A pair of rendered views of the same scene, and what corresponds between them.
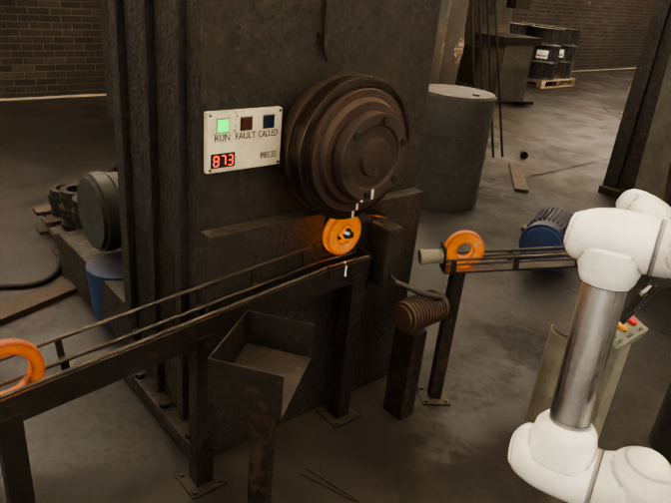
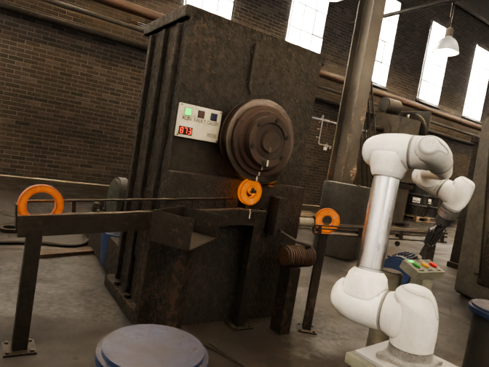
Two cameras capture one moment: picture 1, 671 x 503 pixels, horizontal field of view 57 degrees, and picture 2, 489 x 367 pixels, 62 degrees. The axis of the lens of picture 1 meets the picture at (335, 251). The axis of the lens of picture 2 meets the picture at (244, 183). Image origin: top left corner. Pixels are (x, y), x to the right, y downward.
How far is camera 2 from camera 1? 0.82 m
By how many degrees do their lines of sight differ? 22
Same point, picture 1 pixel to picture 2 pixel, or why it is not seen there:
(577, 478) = (371, 301)
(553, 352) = not seen: hidden behind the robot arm
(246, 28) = (207, 66)
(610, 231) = (384, 140)
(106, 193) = (124, 186)
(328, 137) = (244, 124)
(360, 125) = (262, 119)
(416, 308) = (293, 249)
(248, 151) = (200, 129)
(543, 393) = not seen: hidden behind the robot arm
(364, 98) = (267, 110)
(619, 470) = (397, 293)
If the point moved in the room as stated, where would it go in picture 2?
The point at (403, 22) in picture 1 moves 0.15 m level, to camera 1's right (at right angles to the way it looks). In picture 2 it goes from (295, 87) to (319, 91)
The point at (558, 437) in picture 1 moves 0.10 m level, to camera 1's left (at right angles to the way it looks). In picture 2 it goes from (359, 274) to (333, 268)
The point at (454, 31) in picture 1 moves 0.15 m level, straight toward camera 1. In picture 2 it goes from (351, 161) to (350, 160)
